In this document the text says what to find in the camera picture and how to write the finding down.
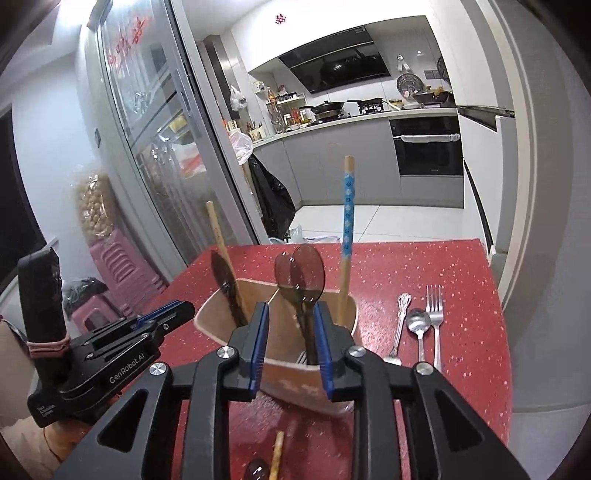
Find clear bag of nuts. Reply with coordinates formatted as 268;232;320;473
71;168;121;239

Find dark cooking pot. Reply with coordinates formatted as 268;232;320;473
412;89;455;106

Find person's left forearm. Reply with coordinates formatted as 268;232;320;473
0;318;93;480

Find red door decal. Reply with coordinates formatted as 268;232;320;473
105;16;145;68

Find grey kitchen cabinets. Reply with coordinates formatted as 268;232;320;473
252;121;400;209

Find black wok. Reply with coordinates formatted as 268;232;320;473
299;100;346;122

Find round metal steamer rack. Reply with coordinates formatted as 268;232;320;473
396;73;423;99

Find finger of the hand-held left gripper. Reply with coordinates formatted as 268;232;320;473
134;300;184;326
139;302;195;334

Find beige plastic cutlery holder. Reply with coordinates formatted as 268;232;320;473
194;278;360;416

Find white towel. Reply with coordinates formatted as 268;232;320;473
399;132;461;145

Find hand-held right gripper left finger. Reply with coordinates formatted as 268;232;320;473
53;301;271;480

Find blue patterned wooden chopstick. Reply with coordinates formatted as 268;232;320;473
337;156;356;326

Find black built-in oven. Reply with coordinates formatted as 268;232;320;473
389;115;464;177

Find black range hood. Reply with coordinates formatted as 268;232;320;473
278;25;392;95

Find sliding glass door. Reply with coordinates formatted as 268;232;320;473
85;0;260;280

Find single pink stool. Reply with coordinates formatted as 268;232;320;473
71;295;129;336

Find spice rack with bottles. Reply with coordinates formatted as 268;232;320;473
265;85;308;133

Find black garbage bag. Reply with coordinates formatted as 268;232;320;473
249;154;296;232

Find metal fork with ornate handle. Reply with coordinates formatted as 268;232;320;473
383;293;413;366

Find black frying pan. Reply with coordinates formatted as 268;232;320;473
347;97;387;114

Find plain wooden chopstick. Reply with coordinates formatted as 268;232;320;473
206;201;243;301
270;431;285;480

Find metal spoon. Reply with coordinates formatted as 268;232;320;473
405;308;432;365

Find plain metal fork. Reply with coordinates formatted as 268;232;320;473
425;284;445;372

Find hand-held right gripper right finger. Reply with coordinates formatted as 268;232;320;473
313;302;532;480

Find stack of pink stools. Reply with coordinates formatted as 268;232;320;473
90;231;168;315

